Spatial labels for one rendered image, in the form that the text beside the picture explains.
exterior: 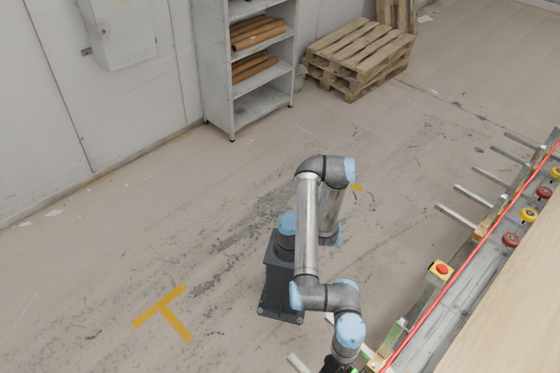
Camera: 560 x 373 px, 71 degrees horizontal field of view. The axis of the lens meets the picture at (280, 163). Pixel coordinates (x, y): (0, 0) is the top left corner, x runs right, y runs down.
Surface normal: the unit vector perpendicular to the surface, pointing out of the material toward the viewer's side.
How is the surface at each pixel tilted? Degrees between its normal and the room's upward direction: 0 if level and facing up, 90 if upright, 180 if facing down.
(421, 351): 0
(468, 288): 0
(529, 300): 0
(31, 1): 90
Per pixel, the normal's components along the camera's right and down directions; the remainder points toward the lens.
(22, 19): 0.73, 0.49
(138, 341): 0.04, -0.73
